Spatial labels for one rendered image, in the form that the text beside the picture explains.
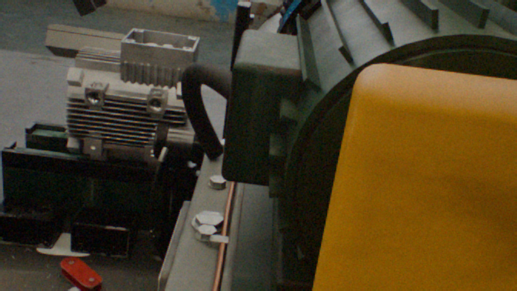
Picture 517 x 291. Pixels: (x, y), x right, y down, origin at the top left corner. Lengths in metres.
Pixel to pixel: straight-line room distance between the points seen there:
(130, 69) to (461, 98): 0.84
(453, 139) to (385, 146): 0.02
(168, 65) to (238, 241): 0.61
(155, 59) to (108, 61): 0.08
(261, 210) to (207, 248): 0.06
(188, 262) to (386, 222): 0.22
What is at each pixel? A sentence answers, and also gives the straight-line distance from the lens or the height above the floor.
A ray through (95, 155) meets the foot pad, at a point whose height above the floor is 0.96.
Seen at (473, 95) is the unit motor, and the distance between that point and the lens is 0.21.
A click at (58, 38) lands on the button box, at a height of 1.06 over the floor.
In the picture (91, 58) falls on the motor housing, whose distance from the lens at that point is 1.04.
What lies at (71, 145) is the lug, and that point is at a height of 0.96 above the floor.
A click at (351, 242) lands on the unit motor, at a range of 0.22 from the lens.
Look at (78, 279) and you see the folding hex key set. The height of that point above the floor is 0.82.
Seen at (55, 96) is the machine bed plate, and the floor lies 0.80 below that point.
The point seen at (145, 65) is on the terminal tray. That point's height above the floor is 1.11.
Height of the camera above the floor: 1.40
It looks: 24 degrees down
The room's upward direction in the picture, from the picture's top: 8 degrees clockwise
